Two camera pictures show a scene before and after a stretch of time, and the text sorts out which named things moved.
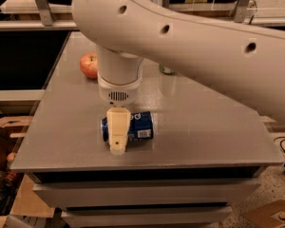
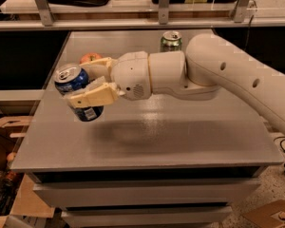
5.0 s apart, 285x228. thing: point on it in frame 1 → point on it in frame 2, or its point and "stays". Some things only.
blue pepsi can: (141, 127) → (69, 78)
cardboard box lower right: (278, 214) stays
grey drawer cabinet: (208, 151) stays
